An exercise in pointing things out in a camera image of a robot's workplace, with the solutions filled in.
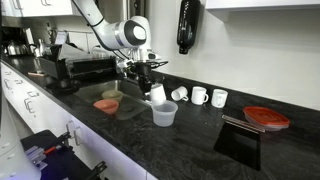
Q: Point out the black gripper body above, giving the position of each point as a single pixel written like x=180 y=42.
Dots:
x=143 y=73

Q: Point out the white ceramic mug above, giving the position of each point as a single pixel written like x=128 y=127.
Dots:
x=157 y=94

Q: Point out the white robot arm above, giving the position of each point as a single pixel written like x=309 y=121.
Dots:
x=133 y=34

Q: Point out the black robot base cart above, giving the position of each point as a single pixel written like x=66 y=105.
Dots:
x=56 y=159

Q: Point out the stainless steel sink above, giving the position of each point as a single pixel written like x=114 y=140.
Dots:
x=127 y=94

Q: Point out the beige bowl in sink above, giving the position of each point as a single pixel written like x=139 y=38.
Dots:
x=113 y=94

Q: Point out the translucent plastic cup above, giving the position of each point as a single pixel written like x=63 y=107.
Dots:
x=164 y=114

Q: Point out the tipped white mug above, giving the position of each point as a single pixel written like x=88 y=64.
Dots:
x=180 y=93

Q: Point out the salmon pink bowl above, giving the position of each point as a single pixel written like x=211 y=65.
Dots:
x=109 y=106

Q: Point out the middle white mug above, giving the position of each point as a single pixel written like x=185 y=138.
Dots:
x=199 y=95

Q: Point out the black dish rack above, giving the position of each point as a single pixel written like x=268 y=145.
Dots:
x=66 y=61

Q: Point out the right white mug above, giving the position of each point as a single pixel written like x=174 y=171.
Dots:
x=219 y=98

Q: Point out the wooden chopsticks pair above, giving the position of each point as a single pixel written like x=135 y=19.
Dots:
x=242 y=124

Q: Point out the white lower cabinets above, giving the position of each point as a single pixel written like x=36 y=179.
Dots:
x=40 y=112

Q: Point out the black tablet on counter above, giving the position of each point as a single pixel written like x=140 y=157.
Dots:
x=240 y=144

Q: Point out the red lidded plastic container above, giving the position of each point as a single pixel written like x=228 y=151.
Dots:
x=266 y=118

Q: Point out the white upper cabinet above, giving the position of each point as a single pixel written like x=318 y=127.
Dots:
x=37 y=8

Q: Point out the black bottle on wall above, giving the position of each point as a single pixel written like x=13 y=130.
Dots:
x=187 y=25

